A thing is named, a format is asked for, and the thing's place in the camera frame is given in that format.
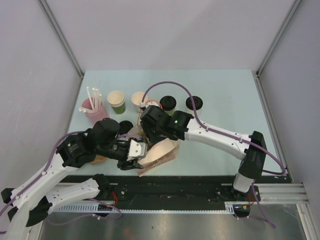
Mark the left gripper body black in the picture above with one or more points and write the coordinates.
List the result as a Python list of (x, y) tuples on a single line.
[(115, 149)]

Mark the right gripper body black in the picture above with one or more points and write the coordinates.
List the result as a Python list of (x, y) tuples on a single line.
[(154, 134)]

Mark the brown pulp cup carrier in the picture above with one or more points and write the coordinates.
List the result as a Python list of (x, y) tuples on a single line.
[(98, 160)]

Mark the paper bag with orange handles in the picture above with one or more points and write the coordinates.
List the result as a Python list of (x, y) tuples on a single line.
[(157, 154)]

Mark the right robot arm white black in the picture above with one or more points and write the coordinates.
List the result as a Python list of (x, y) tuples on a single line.
[(249, 149)]

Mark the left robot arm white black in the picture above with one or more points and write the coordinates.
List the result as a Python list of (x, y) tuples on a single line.
[(35, 200)]

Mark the pink holder cup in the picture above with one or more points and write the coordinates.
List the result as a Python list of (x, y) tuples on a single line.
[(94, 115)]

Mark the stack of black lids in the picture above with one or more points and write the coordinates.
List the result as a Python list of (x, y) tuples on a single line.
[(125, 127)]

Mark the bundle of white stirrers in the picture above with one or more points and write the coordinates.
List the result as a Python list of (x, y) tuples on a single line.
[(95, 100)]

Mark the white paper cup stack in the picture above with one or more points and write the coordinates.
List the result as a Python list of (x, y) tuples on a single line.
[(136, 98)]

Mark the green paper cup stack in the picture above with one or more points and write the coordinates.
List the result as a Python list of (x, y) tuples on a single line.
[(116, 100)]

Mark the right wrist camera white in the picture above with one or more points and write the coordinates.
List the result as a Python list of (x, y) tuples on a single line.
[(142, 106)]

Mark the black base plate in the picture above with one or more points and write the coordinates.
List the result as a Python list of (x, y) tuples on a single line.
[(166, 205)]

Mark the white slotted cable duct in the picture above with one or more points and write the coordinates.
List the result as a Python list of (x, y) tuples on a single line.
[(90, 207)]

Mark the aluminium rail frame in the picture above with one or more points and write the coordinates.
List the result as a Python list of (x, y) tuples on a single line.
[(282, 191)]

